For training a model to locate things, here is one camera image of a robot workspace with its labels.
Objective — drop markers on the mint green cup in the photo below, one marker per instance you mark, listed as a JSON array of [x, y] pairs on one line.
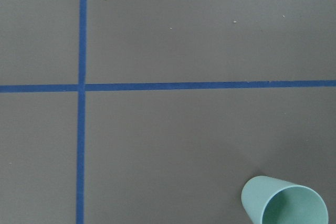
[[270, 200]]

